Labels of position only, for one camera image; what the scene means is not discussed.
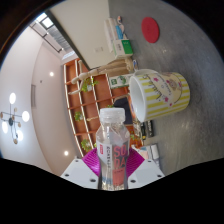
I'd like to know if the flat round red coaster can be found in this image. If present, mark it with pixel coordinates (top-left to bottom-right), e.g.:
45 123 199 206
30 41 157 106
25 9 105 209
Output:
140 16 161 44

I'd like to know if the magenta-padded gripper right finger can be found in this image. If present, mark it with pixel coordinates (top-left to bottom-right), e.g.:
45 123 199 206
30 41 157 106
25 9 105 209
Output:
128 148 166 190

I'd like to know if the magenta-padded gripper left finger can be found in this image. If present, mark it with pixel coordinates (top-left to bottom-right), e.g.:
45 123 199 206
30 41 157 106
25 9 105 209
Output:
60 148 101 190

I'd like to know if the branched ceiling lamp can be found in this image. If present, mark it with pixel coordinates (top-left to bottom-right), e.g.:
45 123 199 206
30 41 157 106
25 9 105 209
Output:
0 92 31 145

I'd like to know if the clear plastic drink bottle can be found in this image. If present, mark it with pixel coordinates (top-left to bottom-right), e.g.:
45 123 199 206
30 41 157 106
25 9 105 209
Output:
95 107 132 191

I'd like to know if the green and white box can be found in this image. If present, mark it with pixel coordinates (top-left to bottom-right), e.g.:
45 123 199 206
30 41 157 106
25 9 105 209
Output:
112 38 134 59

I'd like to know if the stack of dark books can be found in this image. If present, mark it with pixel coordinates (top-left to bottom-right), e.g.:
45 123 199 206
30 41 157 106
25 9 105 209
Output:
139 119 156 139

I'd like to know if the yellow striped white mug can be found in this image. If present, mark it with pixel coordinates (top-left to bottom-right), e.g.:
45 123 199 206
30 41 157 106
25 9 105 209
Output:
128 68 191 123

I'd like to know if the stack of white books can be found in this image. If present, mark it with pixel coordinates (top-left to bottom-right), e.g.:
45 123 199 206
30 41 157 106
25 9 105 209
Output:
103 17 126 53

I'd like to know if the stack of colourful books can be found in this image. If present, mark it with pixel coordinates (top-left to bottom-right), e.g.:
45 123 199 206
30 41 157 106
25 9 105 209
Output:
140 143 162 168

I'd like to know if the grey curtain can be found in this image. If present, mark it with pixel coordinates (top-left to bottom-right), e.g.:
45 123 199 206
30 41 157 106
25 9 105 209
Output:
43 23 73 53

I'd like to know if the wooden artist mannequin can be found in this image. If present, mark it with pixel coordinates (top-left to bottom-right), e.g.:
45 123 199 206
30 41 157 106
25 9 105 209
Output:
68 57 134 96

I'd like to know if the window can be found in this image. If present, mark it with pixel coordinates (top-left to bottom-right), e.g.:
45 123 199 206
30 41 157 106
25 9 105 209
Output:
33 12 54 29

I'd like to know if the green and white carton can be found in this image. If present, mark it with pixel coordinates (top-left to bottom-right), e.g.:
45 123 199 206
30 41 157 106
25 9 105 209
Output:
109 74 133 89

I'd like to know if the orange wooden shelf unit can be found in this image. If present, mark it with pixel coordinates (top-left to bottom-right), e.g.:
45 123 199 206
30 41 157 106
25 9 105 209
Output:
63 59 141 158

